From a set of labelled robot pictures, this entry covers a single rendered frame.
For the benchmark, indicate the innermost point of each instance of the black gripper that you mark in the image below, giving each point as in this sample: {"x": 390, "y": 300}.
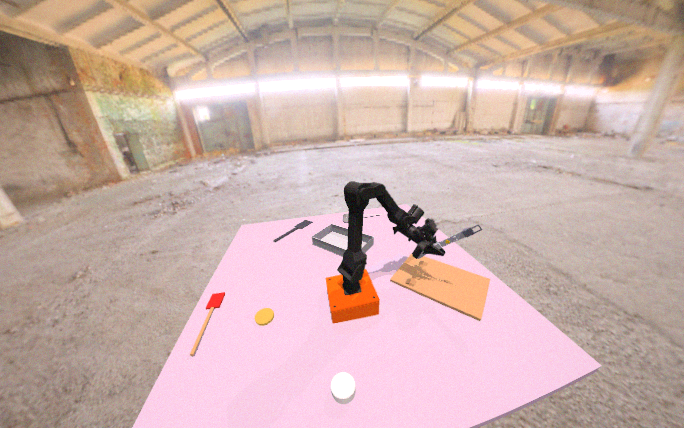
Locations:
{"x": 425, "y": 245}

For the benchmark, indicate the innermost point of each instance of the yellow flat disc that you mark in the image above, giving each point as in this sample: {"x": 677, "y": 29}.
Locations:
{"x": 264, "y": 316}

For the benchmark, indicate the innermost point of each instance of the red spatula with tan handle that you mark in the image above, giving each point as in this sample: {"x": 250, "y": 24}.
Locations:
{"x": 214, "y": 302}

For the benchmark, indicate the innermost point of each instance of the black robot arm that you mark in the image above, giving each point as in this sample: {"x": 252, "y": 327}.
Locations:
{"x": 357, "y": 197}

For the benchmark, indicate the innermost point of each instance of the grey saucepan with long handle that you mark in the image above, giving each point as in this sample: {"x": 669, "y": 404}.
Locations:
{"x": 345, "y": 216}

